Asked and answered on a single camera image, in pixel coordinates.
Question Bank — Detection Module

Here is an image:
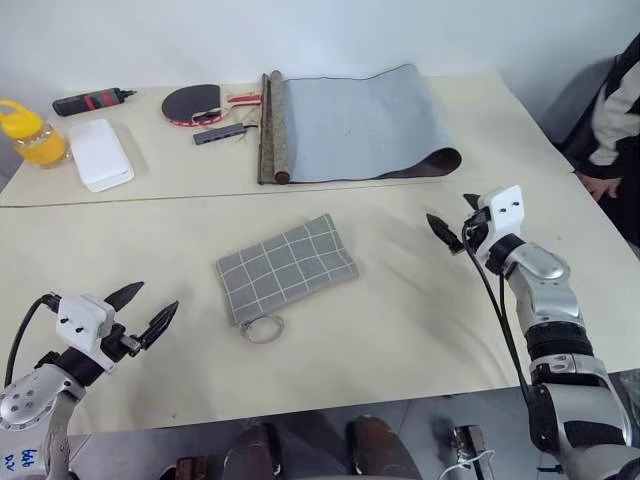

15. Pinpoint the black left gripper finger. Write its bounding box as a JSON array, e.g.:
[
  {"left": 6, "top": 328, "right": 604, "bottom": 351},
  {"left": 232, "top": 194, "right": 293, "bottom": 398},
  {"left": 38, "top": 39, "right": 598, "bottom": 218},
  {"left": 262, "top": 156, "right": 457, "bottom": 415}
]
[
  {"left": 137, "top": 300, "right": 180, "bottom": 352},
  {"left": 103, "top": 281, "right": 146, "bottom": 315}
]

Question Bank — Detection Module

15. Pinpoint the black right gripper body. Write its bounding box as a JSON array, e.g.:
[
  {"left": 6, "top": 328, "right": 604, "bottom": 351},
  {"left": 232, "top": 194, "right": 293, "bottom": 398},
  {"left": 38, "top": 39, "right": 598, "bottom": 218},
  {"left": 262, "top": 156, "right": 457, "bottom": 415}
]
[{"left": 461, "top": 209, "right": 491, "bottom": 254}]

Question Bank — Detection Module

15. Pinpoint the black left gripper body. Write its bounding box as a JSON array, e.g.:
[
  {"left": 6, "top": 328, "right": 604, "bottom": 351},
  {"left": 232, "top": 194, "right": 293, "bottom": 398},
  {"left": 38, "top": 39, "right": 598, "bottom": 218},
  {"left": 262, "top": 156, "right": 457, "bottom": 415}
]
[{"left": 100, "top": 323, "right": 144, "bottom": 367}]

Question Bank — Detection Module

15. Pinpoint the grey checked fabric pouch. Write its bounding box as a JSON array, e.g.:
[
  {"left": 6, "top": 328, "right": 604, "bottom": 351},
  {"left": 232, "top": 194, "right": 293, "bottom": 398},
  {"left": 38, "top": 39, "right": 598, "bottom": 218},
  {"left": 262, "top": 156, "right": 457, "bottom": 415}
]
[{"left": 215, "top": 212, "right": 361, "bottom": 332}]

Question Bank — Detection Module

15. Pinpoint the person's bare hand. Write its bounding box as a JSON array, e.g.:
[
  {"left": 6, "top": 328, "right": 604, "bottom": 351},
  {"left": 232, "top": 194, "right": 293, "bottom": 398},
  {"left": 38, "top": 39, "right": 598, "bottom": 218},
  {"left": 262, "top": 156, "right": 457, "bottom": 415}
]
[{"left": 588, "top": 175, "right": 622, "bottom": 199}]

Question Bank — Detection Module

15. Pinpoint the grey felt mat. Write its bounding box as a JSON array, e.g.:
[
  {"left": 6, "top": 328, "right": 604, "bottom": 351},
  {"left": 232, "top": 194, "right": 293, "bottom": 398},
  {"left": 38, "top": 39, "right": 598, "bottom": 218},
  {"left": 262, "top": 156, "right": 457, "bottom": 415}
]
[{"left": 279, "top": 62, "right": 464, "bottom": 184}]

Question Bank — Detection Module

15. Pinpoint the grey chair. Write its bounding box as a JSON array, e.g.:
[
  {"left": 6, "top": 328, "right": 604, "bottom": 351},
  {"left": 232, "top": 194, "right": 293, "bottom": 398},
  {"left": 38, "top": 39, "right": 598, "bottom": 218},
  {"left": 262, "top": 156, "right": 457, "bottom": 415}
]
[{"left": 536, "top": 53, "right": 617, "bottom": 152}]

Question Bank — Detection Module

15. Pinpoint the white rectangular box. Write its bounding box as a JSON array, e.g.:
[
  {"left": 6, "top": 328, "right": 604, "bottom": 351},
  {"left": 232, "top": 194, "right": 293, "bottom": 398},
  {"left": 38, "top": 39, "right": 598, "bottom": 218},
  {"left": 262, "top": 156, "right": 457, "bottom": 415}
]
[{"left": 67, "top": 117, "right": 136, "bottom": 194}]

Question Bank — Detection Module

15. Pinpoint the brown block under table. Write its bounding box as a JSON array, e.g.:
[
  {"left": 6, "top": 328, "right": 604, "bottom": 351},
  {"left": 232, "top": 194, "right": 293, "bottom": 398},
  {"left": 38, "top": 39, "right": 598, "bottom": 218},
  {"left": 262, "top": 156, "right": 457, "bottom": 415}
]
[{"left": 173, "top": 455, "right": 210, "bottom": 480}]

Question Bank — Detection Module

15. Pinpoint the dark rounded shape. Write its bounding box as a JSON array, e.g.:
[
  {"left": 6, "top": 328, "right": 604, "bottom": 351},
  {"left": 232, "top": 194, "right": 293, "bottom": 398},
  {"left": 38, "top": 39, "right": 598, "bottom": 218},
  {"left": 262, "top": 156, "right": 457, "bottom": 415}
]
[
  {"left": 346, "top": 414, "right": 422, "bottom": 480},
  {"left": 221, "top": 422, "right": 282, "bottom": 480}
]

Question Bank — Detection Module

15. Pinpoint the seated person in dark jacket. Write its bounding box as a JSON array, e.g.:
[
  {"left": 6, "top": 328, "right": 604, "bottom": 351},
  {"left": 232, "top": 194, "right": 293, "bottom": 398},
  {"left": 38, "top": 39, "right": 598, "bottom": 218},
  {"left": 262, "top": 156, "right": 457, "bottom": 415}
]
[{"left": 563, "top": 33, "right": 640, "bottom": 261}]

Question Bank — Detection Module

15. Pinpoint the yellow lidded juice bottle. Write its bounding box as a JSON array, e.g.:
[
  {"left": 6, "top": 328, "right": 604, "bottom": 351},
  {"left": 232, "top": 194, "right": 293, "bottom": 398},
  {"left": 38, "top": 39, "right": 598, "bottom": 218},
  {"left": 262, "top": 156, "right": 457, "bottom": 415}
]
[{"left": 0, "top": 98, "right": 74, "bottom": 171}]

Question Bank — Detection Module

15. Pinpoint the grey usb hub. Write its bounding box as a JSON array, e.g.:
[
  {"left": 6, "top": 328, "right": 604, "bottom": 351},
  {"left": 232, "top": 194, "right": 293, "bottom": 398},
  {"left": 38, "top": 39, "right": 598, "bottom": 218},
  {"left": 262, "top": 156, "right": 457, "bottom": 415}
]
[{"left": 192, "top": 124, "right": 248, "bottom": 148}]

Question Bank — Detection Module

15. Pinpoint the black red electric screwdriver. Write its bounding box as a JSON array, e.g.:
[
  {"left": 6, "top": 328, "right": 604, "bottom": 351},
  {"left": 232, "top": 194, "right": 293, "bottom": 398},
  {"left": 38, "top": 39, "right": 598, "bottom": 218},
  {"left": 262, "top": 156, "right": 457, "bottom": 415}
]
[{"left": 51, "top": 87, "right": 138, "bottom": 118}]

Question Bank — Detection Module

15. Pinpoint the brown patterned rolled scroll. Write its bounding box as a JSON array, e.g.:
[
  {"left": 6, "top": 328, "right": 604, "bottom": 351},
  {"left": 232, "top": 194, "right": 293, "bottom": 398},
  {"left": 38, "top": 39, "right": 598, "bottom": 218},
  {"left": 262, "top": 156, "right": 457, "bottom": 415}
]
[{"left": 256, "top": 70, "right": 295, "bottom": 187}]

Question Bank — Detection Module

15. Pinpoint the black red table tennis paddle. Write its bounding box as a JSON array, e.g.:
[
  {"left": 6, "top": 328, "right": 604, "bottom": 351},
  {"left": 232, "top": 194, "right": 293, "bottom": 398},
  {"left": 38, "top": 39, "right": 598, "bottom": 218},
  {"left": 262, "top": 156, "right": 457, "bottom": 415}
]
[{"left": 160, "top": 83, "right": 265, "bottom": 128}]

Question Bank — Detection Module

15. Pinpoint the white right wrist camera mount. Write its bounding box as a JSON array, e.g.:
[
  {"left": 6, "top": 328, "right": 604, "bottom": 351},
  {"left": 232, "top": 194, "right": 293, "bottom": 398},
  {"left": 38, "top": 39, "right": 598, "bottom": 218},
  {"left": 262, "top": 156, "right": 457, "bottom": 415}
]
[{"left": 474, "top": 184, "right": 525, "bottom": 262}]

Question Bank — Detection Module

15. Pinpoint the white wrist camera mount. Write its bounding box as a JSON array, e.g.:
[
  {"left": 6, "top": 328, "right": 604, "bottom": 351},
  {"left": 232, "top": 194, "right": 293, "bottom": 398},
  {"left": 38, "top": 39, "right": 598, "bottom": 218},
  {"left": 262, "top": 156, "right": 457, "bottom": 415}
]
[
  {"left": 54, "top": 293, "right": 117, "bottom": 375},
  {"left": 474, "top": 184, "right": 525, "bottom": 262}
]

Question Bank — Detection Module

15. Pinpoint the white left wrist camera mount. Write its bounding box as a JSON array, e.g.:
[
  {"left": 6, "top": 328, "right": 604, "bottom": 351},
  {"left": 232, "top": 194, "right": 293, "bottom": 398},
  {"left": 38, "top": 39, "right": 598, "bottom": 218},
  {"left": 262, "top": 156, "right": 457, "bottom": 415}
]
[{"left": 54, "top": 293, "right": 117, "bottom": 375}]

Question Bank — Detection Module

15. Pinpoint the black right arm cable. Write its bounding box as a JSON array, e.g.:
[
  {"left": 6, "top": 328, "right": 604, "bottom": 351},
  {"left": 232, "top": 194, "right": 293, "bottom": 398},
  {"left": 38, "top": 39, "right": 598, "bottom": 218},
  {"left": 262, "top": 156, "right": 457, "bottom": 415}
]
[{"left": 461, "top": 224, "right": 537, "bottom": 401}]

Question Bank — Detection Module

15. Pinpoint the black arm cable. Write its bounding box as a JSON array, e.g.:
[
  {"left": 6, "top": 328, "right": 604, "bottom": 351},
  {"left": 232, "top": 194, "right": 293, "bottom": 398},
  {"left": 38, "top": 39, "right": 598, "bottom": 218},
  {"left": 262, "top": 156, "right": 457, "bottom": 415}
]
[
  {"left": 461, "top": 224, "right": 537, "bottom": 401},
  {"left": 4, "top": 294, "right": 64, "bottom": 387}
]

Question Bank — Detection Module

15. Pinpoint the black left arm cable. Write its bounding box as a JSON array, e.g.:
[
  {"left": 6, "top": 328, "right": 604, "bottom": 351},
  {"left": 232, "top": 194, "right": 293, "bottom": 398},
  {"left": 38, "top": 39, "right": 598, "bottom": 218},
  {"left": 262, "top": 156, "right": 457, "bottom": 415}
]
[{"left": 4, "top": 294, "right": 64, "bottom": 387}]

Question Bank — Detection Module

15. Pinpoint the metal bracket under table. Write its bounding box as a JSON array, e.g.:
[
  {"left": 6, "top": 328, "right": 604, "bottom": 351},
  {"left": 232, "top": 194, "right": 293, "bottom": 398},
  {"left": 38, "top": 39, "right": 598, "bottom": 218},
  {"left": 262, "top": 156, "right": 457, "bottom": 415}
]
[{"left": 451, "top": 424, "right": 490, "bottom": 480}]

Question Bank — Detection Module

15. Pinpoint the thin white cable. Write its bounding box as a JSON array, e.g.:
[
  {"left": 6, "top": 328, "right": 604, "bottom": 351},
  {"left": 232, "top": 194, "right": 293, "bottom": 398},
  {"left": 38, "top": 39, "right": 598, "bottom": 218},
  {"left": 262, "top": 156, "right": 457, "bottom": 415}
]
[{"left": 438, "top": 448, "right": 497, "bottom": 480}]

